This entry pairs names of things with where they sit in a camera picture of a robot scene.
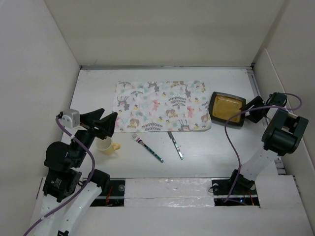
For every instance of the square black yellow plate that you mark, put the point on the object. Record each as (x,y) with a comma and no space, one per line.
(223,106)

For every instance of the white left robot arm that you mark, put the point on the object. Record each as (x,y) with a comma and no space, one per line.
(73,182)

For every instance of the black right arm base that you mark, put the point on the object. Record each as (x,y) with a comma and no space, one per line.
(240,196)

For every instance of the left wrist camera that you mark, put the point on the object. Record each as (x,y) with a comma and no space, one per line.
(70,118)

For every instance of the floral patterned cloth placemat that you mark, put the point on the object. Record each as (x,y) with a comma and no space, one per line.
(176,106)

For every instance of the fork with patterned handle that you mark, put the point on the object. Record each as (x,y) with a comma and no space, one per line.
(140,141)

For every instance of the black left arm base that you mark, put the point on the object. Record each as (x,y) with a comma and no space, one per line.
(113,196)

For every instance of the knife with patterned handle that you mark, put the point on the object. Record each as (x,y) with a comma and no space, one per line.
(175,145)

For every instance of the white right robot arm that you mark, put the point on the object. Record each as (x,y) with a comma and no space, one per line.
(282,135)

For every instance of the yellow ceramic mug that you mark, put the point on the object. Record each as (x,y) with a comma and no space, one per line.
(107,146)

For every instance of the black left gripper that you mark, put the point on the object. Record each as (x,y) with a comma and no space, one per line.
(106,125)

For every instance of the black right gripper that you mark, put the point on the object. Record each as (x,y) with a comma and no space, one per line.
(257,101)

